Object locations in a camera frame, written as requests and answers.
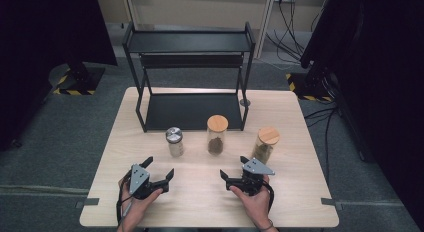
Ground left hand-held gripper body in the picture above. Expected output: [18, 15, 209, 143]
[123, 163, 165, 200]

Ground left hand-held gripper cable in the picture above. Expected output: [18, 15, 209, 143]
[115, 170, 134, 226]

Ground thin wrist bracelet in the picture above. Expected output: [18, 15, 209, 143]
[258, 219, 274, 232]

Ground glass jar with green herbs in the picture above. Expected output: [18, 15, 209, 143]
[251, 126, 281, 166]

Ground black curtain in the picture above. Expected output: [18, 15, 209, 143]
[0, 0, 118, 152]
[299, 0, 424, 231]

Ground black metal shelf rack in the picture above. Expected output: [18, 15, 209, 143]
[121, 21, 257, 133]

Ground glass shaker with metal lid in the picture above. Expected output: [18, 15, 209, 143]
[165, 126, 185, 158]

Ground person's left hand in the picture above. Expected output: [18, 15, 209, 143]
[118, 177, 164, 226]

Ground right hand-held gripper cable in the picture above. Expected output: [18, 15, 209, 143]
[264, 182, 275, 213]

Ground black floor cables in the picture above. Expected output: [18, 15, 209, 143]
[265, 0, 332, 65]
[303, 100, 340, 186]

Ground person's right hand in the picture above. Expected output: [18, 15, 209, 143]
[229, 176, 273, 228]

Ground glass jar with brown spice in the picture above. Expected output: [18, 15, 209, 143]
[206, 114, 230, 157]

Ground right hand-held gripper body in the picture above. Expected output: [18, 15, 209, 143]
[228, 157, 276, 197]

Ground white post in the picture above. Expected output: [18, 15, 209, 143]
[254, 0, 278, 60]

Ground striped stand base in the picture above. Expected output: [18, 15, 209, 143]
[49, 63, 106, 96]
[285, 71, 334, 103]

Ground hand-held gripper cable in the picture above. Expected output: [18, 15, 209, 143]
[264, 182, 275, 213]
[115, 170, 134, 226]

